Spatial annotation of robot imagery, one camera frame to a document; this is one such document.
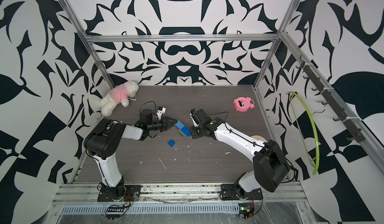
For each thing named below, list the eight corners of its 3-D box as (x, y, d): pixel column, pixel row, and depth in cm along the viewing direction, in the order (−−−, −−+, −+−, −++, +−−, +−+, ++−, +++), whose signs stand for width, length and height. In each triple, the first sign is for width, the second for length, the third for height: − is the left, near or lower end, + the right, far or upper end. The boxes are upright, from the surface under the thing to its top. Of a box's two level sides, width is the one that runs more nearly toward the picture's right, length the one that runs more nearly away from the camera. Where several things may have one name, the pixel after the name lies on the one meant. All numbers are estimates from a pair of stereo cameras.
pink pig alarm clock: (235, 111, 108) (236, 108, 105) (233, 100, 114) (234, 96, 111) (254, 111, 108) (256, 108, 105) (250, 100, 115) (252, 96, 111)
